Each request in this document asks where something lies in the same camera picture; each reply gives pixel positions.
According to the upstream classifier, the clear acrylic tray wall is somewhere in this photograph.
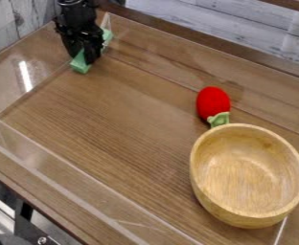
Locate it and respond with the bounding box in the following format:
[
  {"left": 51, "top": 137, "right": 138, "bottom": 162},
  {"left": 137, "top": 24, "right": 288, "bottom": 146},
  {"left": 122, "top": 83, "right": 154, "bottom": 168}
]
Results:
[{"left": 0, "top": 108, "right": 209, "bottom": 245}]

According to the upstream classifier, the black table frame leg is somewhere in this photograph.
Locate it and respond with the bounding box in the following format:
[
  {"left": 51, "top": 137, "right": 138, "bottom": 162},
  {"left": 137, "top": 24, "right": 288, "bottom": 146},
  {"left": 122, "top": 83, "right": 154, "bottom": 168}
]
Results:
[{"left": 15, "top": 199, "right": 62, "bottom": 245}]

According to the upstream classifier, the red knitted strawberry toy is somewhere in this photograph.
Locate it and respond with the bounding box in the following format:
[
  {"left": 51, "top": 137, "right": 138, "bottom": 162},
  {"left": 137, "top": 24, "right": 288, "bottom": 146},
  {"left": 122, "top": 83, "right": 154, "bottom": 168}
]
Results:
[{"left": 196, "top": 86, "right": 232, "bottom": 127}]

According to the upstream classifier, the light wooden bowl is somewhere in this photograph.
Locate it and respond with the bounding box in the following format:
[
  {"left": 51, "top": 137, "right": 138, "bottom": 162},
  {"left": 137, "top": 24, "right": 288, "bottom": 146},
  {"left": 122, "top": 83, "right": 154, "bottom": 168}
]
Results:
[{"left": 190, "top": 123, "right": 299, "bottom": 229}]

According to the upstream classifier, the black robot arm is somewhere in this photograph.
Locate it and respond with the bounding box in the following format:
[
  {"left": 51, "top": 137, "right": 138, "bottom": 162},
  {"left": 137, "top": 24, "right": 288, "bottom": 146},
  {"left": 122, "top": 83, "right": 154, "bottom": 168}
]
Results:
[{"left": 54, "top": 0, "right": 105, "bottom": 65}]

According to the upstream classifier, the clear acrylic corner bracket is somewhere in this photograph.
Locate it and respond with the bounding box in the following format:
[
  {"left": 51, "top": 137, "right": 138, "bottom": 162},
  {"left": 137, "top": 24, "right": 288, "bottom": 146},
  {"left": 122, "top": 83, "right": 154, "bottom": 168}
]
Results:
[{"left": 101, "top": 12, "right": 113, "bottom": 33}]

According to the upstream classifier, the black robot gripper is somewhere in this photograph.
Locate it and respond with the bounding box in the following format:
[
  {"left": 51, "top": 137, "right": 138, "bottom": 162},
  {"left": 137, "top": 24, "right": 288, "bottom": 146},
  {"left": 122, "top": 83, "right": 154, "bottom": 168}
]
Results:
[{"left": 55, "top": 1, "right": 105, "bottom": 64}]

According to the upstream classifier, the green rectangular block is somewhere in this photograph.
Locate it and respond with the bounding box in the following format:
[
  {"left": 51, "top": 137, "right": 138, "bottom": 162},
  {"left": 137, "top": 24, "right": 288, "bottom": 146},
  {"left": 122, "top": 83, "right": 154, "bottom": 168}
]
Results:
[{"left": 71, "top": 29, "right": 114, "bottom": 74}]

